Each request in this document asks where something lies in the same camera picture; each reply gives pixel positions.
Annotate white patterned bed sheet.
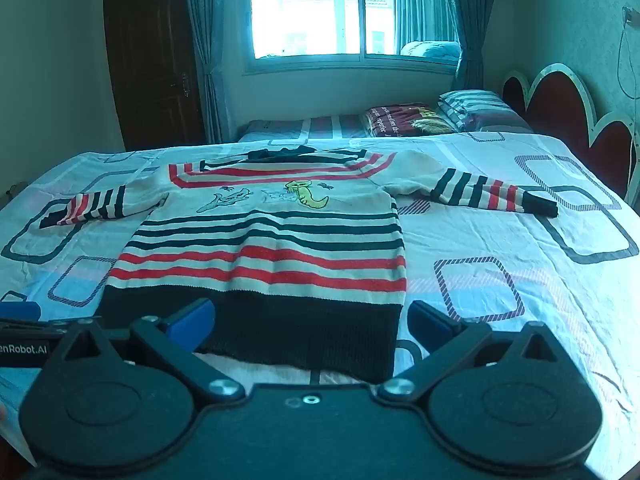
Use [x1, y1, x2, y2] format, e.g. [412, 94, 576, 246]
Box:
[0, 132, 640, 467]

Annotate red scalloped headboard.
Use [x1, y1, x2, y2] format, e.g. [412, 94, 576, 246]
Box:
[501, 62, 640, 206]

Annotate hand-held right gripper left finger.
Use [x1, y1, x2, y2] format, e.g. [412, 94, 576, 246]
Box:
[50, 298, 246, 406]

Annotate wall cable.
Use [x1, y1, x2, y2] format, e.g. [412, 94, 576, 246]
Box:
[616, 6, 640, 107]

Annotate blue quilt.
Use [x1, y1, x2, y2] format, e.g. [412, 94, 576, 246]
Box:
[400, 40, 461, 64]

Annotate striped knit sweater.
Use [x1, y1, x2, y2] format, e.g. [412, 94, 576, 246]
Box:
[40, 145, 560, 383]

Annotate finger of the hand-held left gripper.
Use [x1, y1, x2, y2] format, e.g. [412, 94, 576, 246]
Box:
[0, 301, 95, 333]

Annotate dark wooden door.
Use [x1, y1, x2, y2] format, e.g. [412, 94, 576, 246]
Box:
[102, 0, 206, 152]

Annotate dark red patterned pillow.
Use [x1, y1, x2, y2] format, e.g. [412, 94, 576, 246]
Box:
[364, 103, 458, 137]

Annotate window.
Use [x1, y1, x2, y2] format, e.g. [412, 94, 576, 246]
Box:
[242, 0, 463, 76]

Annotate striped pillow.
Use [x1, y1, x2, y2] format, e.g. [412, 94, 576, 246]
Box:
[437, 89, 533, 133]

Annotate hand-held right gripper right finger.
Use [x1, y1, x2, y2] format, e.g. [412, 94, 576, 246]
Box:
[377, 301, 558, 403]

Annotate blue curtain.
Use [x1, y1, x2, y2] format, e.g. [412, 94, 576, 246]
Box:
[182, 0, 238, 145]
[395, 0, 501, 91]

